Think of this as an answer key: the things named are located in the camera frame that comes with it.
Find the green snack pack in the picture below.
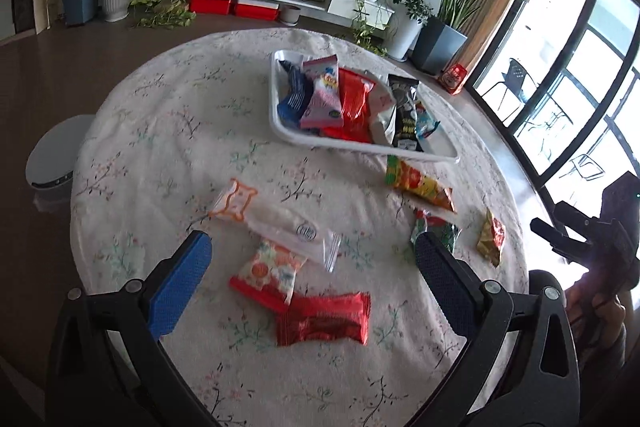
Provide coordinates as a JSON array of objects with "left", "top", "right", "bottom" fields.
[{"left": 410, "top": 208, "right": 460, "bottom": 254}]

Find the orange fruit print pack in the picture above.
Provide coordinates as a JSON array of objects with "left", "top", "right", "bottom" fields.
[{"left": 229, "top": 239, "right": 307, "bottom": 314}]

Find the small red wafer pack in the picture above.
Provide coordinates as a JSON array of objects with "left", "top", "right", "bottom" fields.
[{"left": 276, "top": 293, "right": 371, "bottom": 347}]

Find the panda blue snack bag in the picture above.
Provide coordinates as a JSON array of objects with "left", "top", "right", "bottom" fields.
[{"left": 416, "top": 102, "right": 440, "bottom": 140}]

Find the orange cartoon snack pack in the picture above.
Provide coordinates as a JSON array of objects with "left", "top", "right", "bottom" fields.
[{"left": 385, "top": 155, "right": 457, "bottom": 213}]

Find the clear orange trim snack pack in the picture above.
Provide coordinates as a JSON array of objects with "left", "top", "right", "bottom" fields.
[{"left": 207, "top": 178, "right": 341, "bottom": 273}]

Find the black snack bag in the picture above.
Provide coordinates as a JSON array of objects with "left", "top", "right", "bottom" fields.
[{"left": 388, "top": 75, "right": 423, "bottom": 153}]

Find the white red snack bag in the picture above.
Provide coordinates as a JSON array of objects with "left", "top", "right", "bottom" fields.
[{"left": 368, "top": 83, "right": 396, "bottom": 146}]

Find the red foil snack bag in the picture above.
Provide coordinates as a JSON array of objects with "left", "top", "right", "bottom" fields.
[{"left": 320, "top": 68, "right": 375, "bottom": 143}]

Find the blue mini roll cake pack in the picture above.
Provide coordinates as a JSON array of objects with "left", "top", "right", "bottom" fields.
[{"left": 277, "top": 61, "right": 314, "bottom": 129}]

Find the pink cartoon snack pack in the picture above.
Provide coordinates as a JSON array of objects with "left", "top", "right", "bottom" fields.
[{"left": 299, "top": 54, "right": 344, "bottom": 129}]

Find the person right hand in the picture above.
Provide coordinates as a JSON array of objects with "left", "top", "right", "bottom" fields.
[{"left": 565, "top": 273, "right": 626, "bottom": 349}]

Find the small gold red candy pack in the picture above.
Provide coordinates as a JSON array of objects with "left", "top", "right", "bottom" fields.
[{"left": 476, "top": 209, "right": 506, "bottom": 268}]

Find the black balcony chair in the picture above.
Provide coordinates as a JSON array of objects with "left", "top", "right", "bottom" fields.
[{"left": 483, "top": 57, "right": 539, "bottom": 118}]

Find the white round stool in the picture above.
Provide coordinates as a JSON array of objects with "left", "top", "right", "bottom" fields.
[{"left": 25, "top": 115, "right": 94, "bottom": 191}]

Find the red snack box on floor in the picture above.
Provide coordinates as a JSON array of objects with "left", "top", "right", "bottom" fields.
[{"left": 438, "top": 63, "right": 468, "bottom": 95}]

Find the floral round tablecloth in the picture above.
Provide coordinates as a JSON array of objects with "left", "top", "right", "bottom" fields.
[{"left": 69, "top": 27, "right": 532, "bottom": 427}]

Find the bushy plant white pot right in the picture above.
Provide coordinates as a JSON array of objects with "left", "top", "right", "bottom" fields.
[{"left": 384, "top": 0, "right": 433, "bottom": 62}]

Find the white plastic tray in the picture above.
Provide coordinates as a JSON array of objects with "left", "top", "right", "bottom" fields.
[{"left": 268, "top": 48, "right": 461, "bottom": 165}]

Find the small trailing plant on console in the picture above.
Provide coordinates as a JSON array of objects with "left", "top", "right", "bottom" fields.
[{"left": 350, "top": 0, "right": 390, "bottom": 56}]

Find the red storage box left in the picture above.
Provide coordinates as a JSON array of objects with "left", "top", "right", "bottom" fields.
[{"left": 190, "top": 0, "right": 233, "bottom": 15}]

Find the red storage box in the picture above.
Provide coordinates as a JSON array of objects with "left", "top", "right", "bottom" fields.
[
  {"left": 233, "top": 0, "right": 280, "bottom": 22},
  {"left": 190, "top": 0, "right": 233, "bottom": 15}
]

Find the red storage box right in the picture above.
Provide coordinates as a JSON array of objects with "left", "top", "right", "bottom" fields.
[{"left": 233, "top": 0, "right": 280, "bottom": 22}]

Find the small grey flower pot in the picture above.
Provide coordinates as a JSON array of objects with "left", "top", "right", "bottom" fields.
[{"left": 278, "top": 5, "right": 302, "bottom": 27}]

